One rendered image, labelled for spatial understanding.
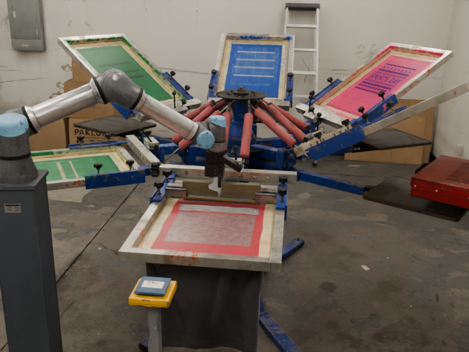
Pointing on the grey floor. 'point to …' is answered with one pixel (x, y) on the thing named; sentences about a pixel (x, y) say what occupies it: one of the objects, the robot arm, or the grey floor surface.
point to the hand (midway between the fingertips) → (221, 192)
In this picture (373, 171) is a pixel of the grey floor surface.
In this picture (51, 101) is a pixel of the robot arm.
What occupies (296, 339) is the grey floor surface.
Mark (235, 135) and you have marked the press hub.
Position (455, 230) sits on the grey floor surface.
